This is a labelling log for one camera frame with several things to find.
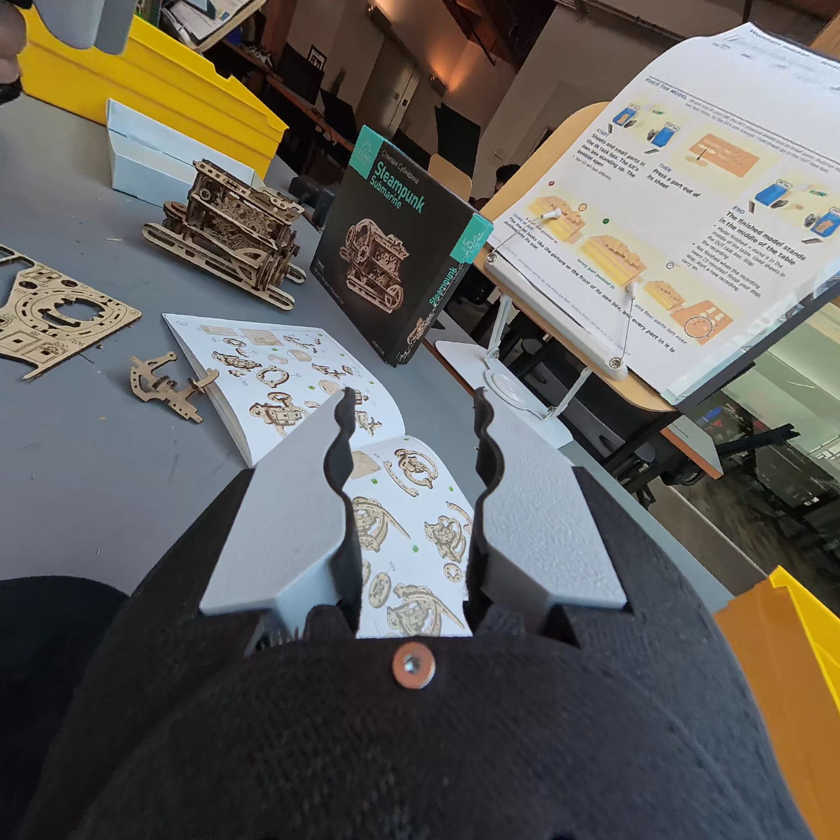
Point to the person's left hand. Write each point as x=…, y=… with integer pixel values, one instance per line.
x=8, y=59

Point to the white instruction booklet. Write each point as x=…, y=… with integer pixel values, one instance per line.
x=295, y=367

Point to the black monitor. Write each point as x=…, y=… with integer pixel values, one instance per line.
x=459, y=138

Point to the black office chair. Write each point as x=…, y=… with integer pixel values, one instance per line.
x=623, y=420

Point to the white open box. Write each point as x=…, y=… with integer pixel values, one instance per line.
x=151, y=157

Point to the wooden submarine model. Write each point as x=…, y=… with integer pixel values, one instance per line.
x=229, y=229

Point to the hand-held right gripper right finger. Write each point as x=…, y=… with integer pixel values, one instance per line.
x=551, y=531

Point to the tan board with papers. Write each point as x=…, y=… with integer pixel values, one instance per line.
x=210, y=19

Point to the yellow plastic bin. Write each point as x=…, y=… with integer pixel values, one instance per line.
x=164, y=85
x=781, y=689

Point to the small wooden part assembly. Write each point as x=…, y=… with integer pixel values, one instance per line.
x=164, y=387

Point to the small black device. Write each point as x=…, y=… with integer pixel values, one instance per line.
x=312, y=197

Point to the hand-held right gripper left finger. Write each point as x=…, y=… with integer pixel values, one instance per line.
x=282, y=518

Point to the laminated instruction sheet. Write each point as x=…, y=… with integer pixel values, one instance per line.
x=709, y=197

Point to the orange edged desk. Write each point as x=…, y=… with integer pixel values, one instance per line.
x=695, y=449

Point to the black model kit box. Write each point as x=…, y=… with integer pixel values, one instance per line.
x=387, y=262

